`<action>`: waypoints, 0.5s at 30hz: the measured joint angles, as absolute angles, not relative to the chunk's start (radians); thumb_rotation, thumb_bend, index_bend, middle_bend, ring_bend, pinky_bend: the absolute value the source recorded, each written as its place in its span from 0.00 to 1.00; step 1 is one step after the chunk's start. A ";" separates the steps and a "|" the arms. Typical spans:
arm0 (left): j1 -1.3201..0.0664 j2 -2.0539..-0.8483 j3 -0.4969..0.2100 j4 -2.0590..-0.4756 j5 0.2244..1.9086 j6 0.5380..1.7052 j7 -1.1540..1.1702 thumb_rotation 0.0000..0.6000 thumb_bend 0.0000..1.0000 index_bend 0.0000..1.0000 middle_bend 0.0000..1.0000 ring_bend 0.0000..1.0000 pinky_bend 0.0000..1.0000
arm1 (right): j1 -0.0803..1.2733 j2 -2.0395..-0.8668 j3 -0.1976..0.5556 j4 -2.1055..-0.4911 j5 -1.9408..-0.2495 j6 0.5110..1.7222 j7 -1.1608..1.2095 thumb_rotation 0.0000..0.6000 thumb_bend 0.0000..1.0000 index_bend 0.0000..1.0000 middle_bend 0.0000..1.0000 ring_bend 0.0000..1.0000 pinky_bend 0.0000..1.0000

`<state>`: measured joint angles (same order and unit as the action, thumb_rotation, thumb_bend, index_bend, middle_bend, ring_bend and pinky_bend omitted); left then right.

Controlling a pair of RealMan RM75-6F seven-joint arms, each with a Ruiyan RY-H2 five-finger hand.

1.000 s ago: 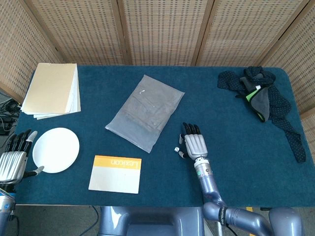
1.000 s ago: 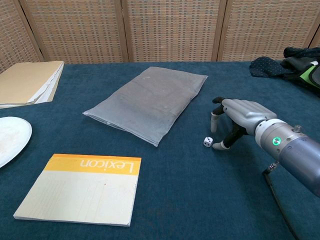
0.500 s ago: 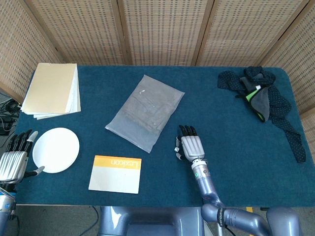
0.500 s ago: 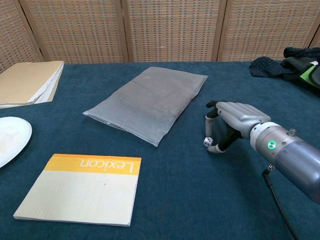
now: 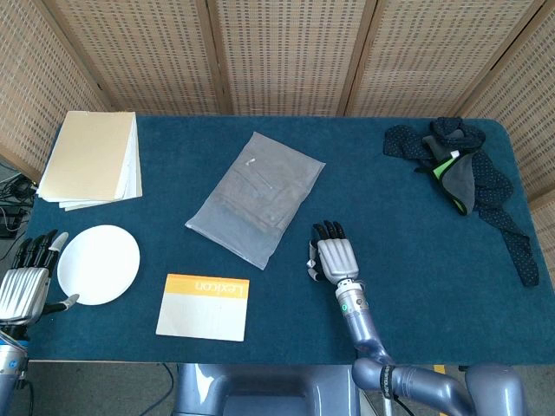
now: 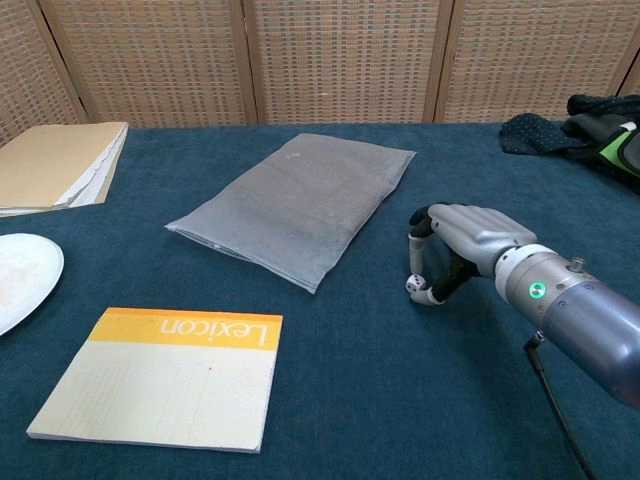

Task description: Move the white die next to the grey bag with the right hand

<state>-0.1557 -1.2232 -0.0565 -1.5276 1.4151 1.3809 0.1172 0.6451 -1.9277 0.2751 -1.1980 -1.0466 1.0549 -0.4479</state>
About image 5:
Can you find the grey robot torso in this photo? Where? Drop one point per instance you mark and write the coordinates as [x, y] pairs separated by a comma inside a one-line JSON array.
[[260, 390]]

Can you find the white paper stack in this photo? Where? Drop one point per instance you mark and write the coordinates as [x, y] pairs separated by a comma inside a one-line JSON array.
[[130, 173]]

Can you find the woven wooden folding screen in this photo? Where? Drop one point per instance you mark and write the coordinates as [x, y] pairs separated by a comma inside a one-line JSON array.
[[286, 52]]

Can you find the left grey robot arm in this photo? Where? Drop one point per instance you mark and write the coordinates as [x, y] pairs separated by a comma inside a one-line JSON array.
[[11, 368]]

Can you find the grey garment with green trim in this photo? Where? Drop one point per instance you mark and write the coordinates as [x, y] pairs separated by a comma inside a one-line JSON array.
[[459, 177]]

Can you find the yellow Lexicon notepad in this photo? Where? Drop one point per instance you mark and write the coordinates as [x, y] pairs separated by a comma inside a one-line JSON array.
[[204, 316]]

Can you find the grey translucent plastic bag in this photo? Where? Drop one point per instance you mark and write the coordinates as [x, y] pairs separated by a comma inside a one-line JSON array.
[[256, 195]]

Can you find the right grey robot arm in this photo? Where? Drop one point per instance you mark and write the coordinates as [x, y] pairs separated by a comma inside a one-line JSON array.
[[364, 325]]

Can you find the white round plate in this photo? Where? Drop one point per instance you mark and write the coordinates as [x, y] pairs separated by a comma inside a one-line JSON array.
[[99, 264]]

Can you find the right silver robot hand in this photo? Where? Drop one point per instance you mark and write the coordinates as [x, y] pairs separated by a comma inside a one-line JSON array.
[[338, 255]]

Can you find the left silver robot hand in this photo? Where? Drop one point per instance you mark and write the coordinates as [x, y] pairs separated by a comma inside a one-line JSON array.
[[21, 290]]

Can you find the dark blue tablecloth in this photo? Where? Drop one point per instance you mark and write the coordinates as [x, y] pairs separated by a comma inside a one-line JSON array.
[[390, 195]]

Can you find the black power adapter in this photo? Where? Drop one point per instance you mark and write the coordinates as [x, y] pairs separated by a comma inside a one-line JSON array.
[[8, 221]]

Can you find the dark dotted fabric strip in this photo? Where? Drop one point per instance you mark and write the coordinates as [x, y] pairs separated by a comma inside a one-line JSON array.
[[494, 190]]

